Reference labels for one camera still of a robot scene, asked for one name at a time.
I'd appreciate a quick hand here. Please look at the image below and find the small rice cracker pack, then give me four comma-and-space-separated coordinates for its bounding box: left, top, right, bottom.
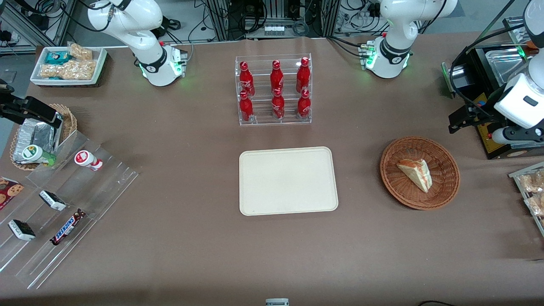
68, 42, 93, 61

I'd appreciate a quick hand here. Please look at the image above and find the clear wrapped pastry pack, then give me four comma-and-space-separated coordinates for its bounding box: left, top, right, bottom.
525, 193, 544, 217
519, 170, 544, 194

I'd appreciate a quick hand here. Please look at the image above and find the black white chocolate box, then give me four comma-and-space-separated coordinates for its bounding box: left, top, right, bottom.
39, 190, 67, 212
8, 219, 36, 241

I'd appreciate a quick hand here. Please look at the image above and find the grey snack tray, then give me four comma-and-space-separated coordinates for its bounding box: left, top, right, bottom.
509, 161, 544, 237

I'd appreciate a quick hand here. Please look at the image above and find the red white yogurt bottle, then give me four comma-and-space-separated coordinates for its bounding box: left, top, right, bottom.
74, 150, 103, 171

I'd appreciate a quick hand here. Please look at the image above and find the teal snack packet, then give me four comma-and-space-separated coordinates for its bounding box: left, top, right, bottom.
45, 51, 71, 65

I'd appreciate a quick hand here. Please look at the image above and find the clear acrylic stepped shelf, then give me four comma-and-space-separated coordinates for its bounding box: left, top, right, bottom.
0, 130, 139, 289

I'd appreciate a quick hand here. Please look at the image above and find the green white yogurt bottle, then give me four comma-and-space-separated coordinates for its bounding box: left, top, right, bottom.
21, 144, 57, 166

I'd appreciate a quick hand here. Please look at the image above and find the white rectangular snack tray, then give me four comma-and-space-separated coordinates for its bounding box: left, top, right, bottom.
30, 46, 108, 88

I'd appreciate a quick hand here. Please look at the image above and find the light tan wicker basket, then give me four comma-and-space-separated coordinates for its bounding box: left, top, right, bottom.
9, 103, 78, 170

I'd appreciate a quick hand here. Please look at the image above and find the stainless steel pan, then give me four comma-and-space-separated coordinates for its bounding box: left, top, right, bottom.
487, 48, 532, 85

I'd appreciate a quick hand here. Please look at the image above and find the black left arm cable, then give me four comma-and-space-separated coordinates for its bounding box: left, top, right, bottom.
450, 23, 527, 124

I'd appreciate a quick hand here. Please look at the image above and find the red Coca-Cola bottle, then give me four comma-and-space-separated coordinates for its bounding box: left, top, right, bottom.
296, 57, 311, 93
297, 89, 311, 119
272, 88, 285, 120
270, 60, 284, 92
239, 91, 254, 123
239, 61, 255, 97

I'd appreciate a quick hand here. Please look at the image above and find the triangle sandwich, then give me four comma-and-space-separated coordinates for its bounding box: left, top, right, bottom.
397, 159, 433, 193

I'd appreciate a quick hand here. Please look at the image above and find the clear acrylic bottle rack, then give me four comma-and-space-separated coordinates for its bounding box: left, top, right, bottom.
235, 54, 313, 126

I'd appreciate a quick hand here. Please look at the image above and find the cream rectangular tray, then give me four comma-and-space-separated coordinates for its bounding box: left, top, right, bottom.
239, 147, 339, 216

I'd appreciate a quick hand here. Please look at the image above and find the red chocolate chip cookie box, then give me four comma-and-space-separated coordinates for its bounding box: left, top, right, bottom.
0, 176, 24, 211

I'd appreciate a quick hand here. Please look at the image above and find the Snickers chocolate bar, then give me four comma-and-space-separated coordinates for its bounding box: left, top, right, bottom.
50, 209, 86, 246

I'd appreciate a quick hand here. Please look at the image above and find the aluminium frame with cables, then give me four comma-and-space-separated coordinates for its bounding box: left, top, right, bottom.
0, 0, 77, 55

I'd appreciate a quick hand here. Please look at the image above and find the large rice cracker pack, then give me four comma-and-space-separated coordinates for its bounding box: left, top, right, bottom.
39, 59, 97, 80

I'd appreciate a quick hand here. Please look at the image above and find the brown round wicker basket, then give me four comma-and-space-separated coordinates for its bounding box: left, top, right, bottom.
380, 136, 461, 210

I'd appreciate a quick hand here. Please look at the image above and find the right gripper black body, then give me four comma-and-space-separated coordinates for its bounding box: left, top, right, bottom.
0, 99, 27, 124

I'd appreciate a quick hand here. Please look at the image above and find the brown table cover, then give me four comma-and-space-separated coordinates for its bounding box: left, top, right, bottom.
0, 32, 544, 306

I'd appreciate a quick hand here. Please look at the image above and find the black appliance with yellow panel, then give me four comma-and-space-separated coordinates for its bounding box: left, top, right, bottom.
442, 40, 544, 160

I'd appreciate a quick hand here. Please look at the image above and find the aluminium frame equipment rack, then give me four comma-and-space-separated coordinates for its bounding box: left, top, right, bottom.
206, 0, 340, 41

